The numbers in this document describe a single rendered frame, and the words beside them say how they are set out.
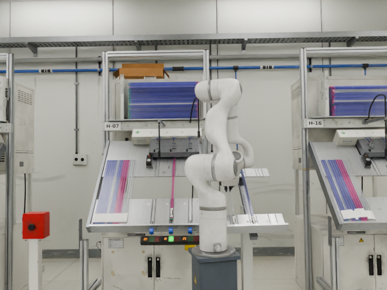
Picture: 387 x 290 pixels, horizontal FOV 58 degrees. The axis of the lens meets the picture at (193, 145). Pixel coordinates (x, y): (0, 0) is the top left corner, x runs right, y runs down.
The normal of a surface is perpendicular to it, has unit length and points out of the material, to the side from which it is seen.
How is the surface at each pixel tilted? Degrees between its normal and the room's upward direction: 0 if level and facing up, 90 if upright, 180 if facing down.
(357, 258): 90
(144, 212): 47
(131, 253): 90
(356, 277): 90
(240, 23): 90
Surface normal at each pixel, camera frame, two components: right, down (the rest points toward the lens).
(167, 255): -0.01, -0.04
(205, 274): 0.23, -0.04
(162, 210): -0.02, -0.70
